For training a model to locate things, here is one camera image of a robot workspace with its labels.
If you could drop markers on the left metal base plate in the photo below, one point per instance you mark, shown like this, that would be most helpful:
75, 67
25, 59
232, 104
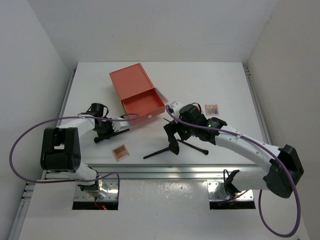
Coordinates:
106, 191

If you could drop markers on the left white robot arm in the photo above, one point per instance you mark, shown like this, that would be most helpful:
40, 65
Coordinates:
61, 151

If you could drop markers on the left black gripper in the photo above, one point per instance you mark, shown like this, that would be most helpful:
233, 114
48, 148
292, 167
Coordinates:
111, 130

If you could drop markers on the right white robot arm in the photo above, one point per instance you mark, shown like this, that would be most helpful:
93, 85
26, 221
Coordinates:
280, 168

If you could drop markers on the small brown eyeshadow palette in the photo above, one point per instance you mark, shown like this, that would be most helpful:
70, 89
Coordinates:
120, 152

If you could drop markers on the large black makeup brush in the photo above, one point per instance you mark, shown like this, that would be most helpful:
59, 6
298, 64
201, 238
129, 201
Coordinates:
160, 152

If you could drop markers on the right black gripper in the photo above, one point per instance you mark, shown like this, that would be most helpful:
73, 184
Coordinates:
171, 128

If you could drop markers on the orange drawer organizer box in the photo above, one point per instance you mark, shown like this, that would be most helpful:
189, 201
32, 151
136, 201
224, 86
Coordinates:
137, 93

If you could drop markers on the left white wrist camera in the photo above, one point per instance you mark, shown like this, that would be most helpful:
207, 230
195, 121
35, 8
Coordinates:
119, 124

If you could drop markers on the aluminium frame rail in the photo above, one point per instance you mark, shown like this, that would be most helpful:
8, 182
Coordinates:
164, 197

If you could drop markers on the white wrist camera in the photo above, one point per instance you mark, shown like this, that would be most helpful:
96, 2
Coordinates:
119, 124
175, 108

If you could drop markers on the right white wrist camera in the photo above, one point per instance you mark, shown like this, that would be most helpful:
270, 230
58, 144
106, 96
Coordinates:
175, 108

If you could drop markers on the beige glitter eyeshadow palette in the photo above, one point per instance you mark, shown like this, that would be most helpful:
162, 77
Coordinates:
211, 110

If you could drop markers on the metal base plate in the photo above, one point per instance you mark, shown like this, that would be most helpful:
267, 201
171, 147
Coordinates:
106, 191
218, 192

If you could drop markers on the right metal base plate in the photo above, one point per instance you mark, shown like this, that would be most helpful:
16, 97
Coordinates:
218, 192

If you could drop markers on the pink clear palette behind box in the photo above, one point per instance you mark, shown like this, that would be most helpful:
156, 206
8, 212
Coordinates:
162, 97

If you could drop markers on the thin black makeup brush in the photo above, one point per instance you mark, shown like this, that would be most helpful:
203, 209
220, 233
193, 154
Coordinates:
204, 151

